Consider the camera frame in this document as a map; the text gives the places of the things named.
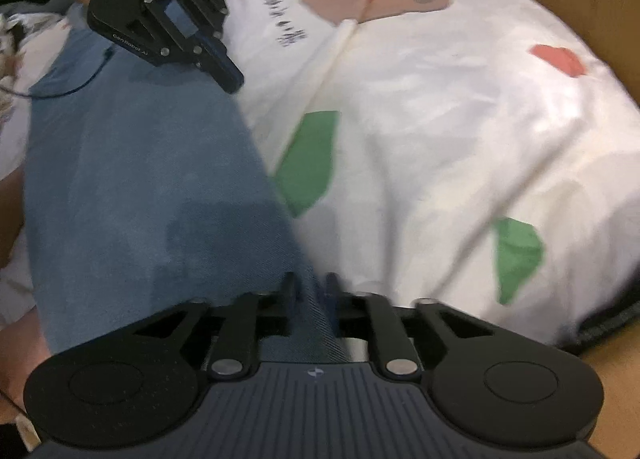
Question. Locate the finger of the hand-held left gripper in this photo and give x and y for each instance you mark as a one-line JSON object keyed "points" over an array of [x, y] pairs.
{"points": [[227, 74], [212, 31]]}

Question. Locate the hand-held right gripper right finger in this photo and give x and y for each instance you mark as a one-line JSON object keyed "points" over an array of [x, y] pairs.
{"points": [[332, 291]]}

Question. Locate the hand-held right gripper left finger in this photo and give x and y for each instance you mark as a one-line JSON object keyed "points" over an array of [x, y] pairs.
{"points": [[289, 291]]}

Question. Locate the blue denim pants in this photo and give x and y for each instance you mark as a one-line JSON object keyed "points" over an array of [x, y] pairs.
{"points": [[140, 179]]}

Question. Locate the black white patterned cloth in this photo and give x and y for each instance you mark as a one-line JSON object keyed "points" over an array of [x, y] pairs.
{"points": [[20, 49]]}

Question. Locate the white bear print blanket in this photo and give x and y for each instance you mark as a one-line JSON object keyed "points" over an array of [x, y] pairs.
{"points": [[450, 114]]}

